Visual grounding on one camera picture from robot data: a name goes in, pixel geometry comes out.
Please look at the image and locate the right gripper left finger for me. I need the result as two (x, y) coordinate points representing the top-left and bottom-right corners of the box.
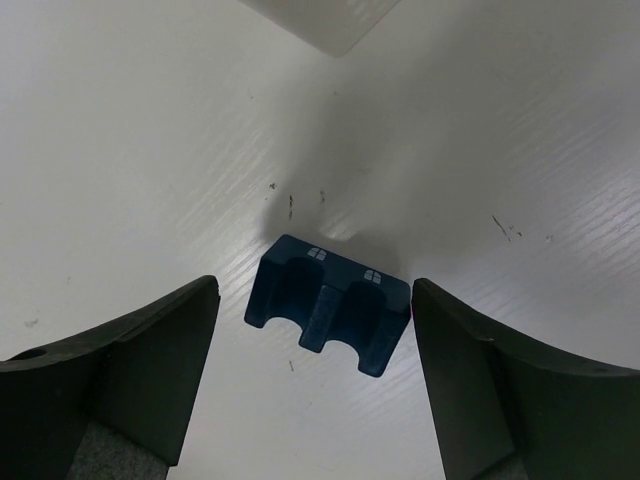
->
(1, 275), (220, 479)

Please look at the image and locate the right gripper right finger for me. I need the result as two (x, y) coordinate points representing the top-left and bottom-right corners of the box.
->
(412, 279), (639, 479)

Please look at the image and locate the white perforated plastic bin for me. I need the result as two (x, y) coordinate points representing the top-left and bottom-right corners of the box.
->
(242, 0), (399, 58)

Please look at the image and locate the blue wood block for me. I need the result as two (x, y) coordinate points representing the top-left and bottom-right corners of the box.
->
(244, 235), (411, 378)

